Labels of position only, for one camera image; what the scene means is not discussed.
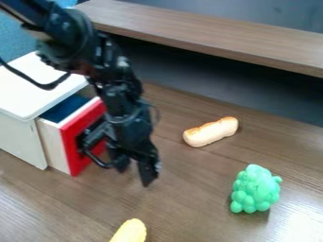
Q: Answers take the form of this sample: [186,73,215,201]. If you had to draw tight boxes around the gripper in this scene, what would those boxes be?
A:
[102,107,163,188]

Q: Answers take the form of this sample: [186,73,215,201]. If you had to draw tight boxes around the drawer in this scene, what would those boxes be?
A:
[34,94,119,178]

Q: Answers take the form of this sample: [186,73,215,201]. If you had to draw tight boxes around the yellow toy corn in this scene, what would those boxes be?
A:
[108,217,148,242]

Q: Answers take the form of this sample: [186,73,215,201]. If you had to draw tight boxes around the toy bread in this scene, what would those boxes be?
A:
[181,115,240,148]

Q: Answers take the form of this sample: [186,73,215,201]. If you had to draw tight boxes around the green toy grapes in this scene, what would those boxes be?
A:
[228,164,284,215]

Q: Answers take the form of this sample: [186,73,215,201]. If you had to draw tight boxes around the cabinet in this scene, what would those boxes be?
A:
[0,51,92,171]

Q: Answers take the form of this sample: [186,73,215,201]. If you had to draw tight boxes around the wooden bench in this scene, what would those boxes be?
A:
[74,0,323,79]

